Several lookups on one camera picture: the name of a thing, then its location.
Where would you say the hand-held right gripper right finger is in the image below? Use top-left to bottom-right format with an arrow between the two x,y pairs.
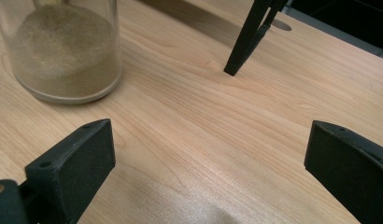
304,119 -> 383,224

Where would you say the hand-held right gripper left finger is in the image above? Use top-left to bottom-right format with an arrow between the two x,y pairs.
24,118 -> 117,224

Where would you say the white cylinder cup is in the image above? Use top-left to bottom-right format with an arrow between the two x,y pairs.
0,0 -> 123,105

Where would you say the black two-tier shelf rack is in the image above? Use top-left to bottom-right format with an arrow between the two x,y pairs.
223,0 -> 289,77

